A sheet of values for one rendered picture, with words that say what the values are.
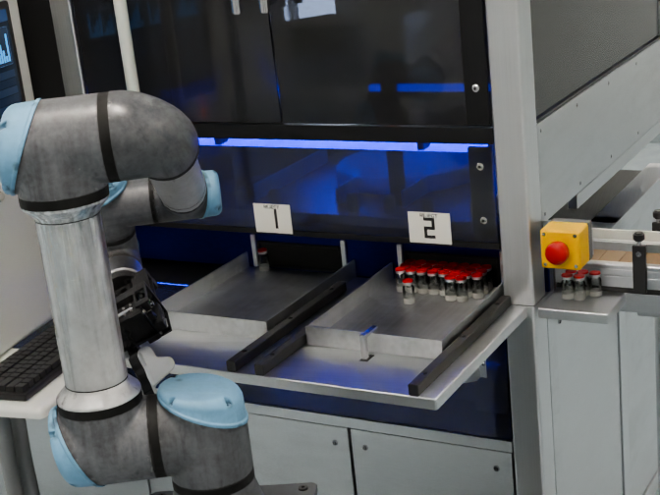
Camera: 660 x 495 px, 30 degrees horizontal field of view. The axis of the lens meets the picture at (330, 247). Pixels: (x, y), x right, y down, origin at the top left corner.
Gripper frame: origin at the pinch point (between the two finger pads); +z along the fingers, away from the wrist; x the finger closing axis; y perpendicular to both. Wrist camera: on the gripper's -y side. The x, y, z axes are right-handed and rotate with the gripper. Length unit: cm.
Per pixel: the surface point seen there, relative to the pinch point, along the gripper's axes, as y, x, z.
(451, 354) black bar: 42, 34, -7
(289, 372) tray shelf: 16.8, 27.4, -15.4
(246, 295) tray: 12, 37, -55
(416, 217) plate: 48, 32, -42
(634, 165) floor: 164, 302, -358
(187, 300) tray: 1, 32, -55
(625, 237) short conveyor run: 80, 53, -32
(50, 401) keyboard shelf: -26, 24, -37
